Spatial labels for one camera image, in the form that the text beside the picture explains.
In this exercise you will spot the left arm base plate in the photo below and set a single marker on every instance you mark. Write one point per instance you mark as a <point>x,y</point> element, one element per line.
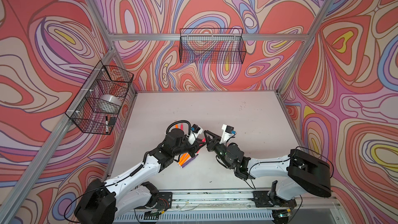
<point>161,202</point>

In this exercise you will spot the black wire basket left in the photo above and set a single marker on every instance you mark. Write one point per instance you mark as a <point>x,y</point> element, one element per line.
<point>88,114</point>

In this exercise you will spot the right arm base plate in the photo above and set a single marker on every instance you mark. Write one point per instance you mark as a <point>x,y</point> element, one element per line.
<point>262,199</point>

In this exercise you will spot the orange pen middle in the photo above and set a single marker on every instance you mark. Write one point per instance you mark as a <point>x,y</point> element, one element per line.
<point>186,156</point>

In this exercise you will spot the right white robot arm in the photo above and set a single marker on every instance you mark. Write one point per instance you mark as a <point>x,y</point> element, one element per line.
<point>301,172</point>

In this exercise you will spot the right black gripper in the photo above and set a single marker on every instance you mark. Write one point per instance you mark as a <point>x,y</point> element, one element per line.
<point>218,146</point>

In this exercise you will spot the purple pen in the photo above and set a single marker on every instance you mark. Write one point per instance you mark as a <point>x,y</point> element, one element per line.
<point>189,160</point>

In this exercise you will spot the white tape roll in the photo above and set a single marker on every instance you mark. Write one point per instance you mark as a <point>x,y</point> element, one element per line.
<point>111,99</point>

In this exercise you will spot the black wire basket back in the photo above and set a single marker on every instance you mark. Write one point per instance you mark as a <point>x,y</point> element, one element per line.
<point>212,45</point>

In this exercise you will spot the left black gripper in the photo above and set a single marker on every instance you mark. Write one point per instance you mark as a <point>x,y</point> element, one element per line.
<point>193,145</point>

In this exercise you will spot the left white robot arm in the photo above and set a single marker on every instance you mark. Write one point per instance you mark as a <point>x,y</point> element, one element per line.
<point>104,201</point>

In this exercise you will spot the orange pen left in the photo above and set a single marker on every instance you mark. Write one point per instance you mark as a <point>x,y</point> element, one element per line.
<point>181,161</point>

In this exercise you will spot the black wire basket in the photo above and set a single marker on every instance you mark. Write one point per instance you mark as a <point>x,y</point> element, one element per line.
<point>212,45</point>
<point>88,114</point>

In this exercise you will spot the aluminium front rail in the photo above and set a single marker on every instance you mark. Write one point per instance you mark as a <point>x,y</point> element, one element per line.
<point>236,199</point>

